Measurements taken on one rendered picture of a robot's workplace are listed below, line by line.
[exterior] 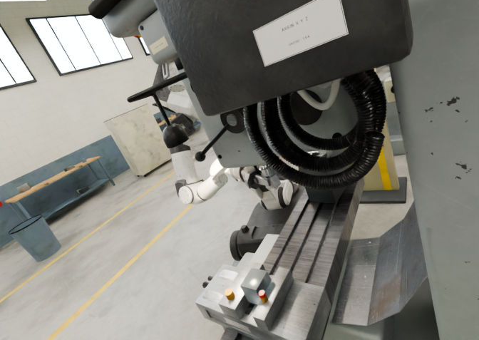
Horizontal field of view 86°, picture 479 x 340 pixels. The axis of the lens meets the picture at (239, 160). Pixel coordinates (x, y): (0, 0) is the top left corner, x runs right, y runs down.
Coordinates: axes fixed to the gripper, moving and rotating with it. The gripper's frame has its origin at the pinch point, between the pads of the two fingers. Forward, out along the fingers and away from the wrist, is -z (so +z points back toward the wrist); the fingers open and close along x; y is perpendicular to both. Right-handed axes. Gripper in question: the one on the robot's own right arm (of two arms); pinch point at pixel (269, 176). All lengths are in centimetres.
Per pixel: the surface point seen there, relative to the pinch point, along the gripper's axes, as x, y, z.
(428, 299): 20, 50, -28
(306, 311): -16.5, 23.2, -21.6
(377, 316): -2.9, 32.4, -29.2
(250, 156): -7.6, -11.7, -7.4
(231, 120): -10.0, -22.6, -9.9
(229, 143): -9.5, -16.0, -3.1
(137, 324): -82, 126, 147
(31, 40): -48, -277, 810
